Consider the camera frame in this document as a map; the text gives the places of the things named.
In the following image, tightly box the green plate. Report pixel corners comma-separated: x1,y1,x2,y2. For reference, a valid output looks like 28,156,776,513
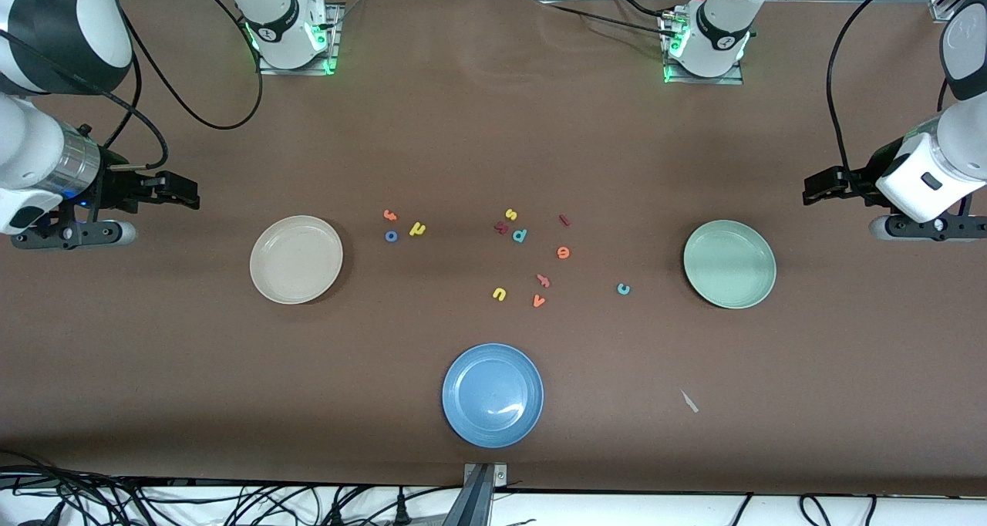
682,219,778,310

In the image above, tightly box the beige plate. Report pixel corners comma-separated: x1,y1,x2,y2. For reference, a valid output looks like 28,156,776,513
249,215,345,305

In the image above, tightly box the brown table cover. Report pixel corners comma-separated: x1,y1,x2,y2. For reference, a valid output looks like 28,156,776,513
0,0,987,497

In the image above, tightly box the blue plate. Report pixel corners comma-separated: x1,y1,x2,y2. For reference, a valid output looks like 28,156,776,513
441,343,545,449

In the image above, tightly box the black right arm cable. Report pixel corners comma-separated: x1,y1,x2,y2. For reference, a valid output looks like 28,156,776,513
0,0,264,172

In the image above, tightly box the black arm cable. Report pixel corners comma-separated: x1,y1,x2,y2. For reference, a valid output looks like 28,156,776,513
827,0,953,195
0,0,264,172

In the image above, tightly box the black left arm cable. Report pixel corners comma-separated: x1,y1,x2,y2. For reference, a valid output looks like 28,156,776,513
827,0,953,195

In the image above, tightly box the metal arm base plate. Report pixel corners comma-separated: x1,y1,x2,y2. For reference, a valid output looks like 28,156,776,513
257,3,344,76
661,13,745,86

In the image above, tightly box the black base cable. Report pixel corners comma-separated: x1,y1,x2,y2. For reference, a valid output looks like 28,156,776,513
540,0,679,37

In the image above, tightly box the tangled black floor cable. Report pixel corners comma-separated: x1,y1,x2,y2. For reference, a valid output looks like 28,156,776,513
0,449,155,526

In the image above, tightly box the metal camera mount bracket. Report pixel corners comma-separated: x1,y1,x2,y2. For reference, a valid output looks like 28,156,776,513
443,462,508,526

